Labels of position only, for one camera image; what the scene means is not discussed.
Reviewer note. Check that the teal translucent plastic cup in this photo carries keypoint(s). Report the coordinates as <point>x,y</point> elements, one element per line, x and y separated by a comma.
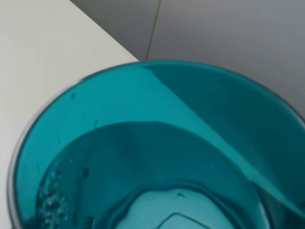
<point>161,145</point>

